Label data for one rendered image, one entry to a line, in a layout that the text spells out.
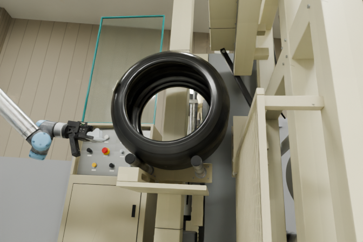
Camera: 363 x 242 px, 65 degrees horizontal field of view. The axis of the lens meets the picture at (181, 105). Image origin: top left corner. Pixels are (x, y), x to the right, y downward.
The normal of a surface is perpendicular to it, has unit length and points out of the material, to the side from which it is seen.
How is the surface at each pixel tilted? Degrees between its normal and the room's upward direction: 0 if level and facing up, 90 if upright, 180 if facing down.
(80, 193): 90
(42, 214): 90
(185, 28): 90
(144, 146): 100
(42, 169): 90
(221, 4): 180
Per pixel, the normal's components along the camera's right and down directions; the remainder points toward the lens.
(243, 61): -0.09, 0.78
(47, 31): 0.05, -0.35
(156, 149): -0.14, -0.18
